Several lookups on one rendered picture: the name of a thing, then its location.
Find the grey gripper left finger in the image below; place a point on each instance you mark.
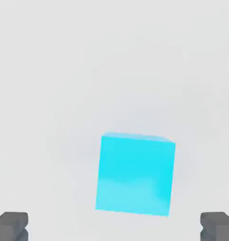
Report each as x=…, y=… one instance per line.
x=9, y=226

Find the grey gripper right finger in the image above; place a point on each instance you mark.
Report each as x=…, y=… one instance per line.
x=218, y=226

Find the small cyan cube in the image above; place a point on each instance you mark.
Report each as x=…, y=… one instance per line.
x=135, y=175

